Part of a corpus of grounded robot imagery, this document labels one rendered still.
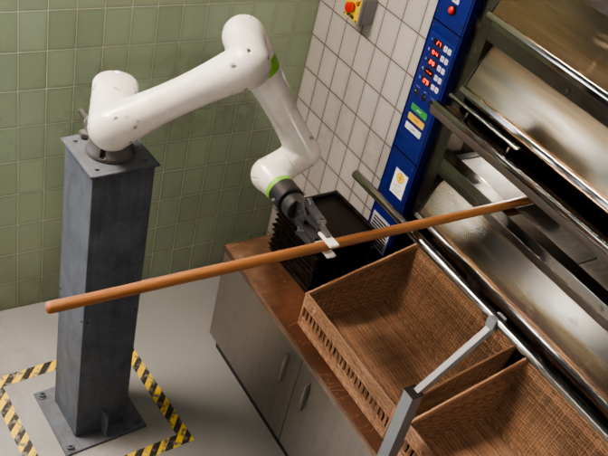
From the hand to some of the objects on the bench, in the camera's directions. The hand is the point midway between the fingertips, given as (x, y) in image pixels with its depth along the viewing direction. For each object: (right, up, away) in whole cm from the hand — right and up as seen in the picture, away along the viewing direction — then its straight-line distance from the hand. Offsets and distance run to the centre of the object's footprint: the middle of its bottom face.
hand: (327, 244), depth 237 cm
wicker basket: (+55, -78, +20) cm, 98 cm away
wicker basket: (+24, -42, +57) cm, 75 cm away
